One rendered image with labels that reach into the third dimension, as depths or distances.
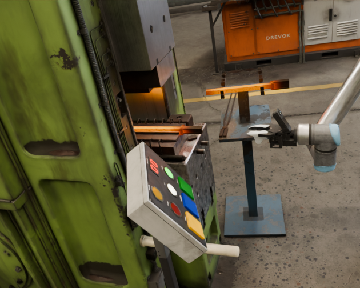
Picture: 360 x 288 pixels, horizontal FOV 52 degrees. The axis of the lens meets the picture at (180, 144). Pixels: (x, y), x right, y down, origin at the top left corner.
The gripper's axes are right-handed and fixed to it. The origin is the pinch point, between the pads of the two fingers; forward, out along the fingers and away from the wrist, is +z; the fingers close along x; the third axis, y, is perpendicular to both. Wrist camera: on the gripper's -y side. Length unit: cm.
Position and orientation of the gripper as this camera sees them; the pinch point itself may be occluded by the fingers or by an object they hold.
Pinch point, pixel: (250, 130)
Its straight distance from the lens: 167.5
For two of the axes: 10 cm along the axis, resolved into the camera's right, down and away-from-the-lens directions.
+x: 3.0, -5.3, 7.9
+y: 1.7, 8.4, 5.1
